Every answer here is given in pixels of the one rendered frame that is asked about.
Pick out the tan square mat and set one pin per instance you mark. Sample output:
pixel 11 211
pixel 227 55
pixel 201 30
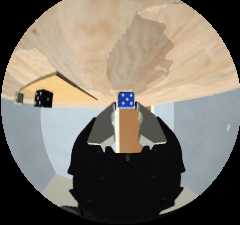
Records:
pixel 61 87

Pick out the blue die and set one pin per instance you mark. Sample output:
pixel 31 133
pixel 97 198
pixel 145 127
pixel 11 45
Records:
pixel 126 100

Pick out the white die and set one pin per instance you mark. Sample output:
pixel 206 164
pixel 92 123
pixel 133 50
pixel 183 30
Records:
pixel 18 98

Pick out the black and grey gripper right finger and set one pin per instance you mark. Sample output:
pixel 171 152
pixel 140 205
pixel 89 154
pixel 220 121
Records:
pixel 156 134

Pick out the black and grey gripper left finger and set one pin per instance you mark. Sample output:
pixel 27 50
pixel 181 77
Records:
pixel 97 134

